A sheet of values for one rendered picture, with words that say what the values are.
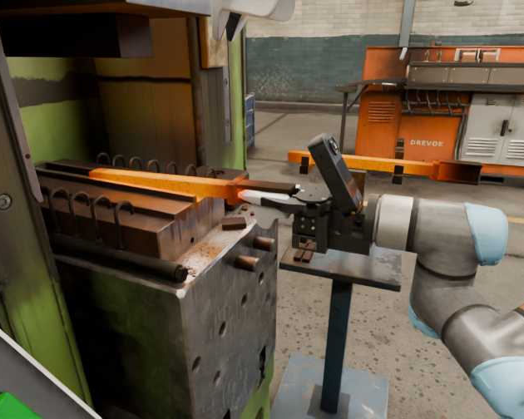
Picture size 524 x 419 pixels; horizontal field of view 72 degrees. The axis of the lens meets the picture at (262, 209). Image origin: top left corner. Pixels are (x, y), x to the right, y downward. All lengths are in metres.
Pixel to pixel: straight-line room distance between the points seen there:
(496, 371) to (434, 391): 1.26
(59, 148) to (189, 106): 0.35
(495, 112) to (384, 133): 0.98
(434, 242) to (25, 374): 0.44
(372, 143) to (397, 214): 3.55
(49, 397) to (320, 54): 7.94
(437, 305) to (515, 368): 0.12
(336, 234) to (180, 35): 0.55
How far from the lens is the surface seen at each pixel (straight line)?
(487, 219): 0.52
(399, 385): 1.69
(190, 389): 0.65
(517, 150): 4.24
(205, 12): 0.63
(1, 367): 0.29
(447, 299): 0.53
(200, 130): 0.88
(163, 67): 0.91
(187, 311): 0.55
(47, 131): 1.01
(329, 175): 0.50
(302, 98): 8.20
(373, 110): 3.98
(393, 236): 0.51
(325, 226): 0.52
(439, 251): 0.52
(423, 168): 0.87
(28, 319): 0.63
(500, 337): 0.48
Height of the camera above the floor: 1.22
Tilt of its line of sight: 24 degrees down
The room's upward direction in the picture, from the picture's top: straight up
